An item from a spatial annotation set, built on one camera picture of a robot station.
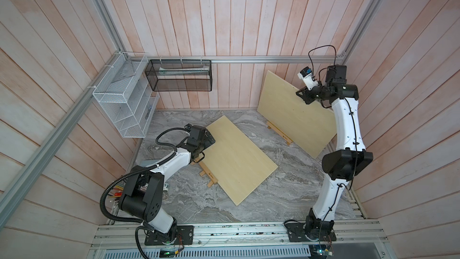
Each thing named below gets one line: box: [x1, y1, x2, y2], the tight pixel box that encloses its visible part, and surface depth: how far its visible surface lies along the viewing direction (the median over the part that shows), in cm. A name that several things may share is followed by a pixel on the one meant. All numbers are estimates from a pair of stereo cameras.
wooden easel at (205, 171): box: [190, 157, 219, 188], surface depth 89 cm
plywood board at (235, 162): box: [201, 115, 279, 207], surface depth 94 cm
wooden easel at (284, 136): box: [265, 121, 294, 146], surface depth 105 cm
